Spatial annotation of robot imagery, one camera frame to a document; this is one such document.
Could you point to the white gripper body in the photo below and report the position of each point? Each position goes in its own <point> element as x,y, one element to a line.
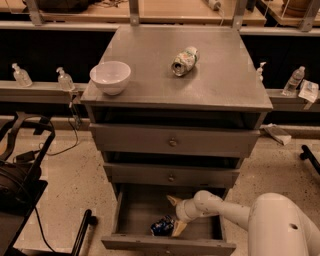
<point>181,210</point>

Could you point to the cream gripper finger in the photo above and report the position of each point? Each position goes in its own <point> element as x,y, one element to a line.
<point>179,227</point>
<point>174,200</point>

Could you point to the blue crushed pepsi can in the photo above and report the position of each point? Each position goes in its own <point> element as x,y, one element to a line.
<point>163,227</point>

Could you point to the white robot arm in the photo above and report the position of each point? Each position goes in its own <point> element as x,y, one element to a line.
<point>276,226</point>

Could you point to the grey open bottom drawer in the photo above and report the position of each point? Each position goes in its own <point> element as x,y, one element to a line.
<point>140,206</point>

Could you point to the grey middle drawer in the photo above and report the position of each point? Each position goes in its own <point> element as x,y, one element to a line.
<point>171,175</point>

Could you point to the grey top drawer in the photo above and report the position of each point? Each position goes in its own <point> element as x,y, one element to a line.
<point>193,141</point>

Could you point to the black stand leg bottom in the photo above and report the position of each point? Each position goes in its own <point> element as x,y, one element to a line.
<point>88,220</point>

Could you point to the grey three-drawer cabinet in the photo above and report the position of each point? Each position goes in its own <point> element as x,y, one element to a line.
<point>221,91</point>

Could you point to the green white soda can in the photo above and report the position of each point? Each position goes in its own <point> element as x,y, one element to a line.
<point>185,61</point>

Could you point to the black chair leg right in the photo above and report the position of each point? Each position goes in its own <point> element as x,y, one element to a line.
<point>306,154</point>

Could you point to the white bowl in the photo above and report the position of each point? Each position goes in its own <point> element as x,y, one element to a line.
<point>111,77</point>

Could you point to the small pump bottle right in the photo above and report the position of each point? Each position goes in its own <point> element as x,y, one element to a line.
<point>260,70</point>

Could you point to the black chair left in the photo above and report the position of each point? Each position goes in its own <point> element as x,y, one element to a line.
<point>20,183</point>

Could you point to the clear sanitizer bottle near cabinet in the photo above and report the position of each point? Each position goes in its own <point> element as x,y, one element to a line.
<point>65,81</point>

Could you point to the white plastic packet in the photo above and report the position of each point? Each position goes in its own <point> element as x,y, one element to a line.
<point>309,91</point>

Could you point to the clear water bottle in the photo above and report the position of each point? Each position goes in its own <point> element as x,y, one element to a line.
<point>294,81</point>

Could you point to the clear sanitizer bottle far left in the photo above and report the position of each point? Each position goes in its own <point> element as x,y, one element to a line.
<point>21,76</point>

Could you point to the white power adapter top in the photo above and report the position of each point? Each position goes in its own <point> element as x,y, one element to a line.
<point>213,4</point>

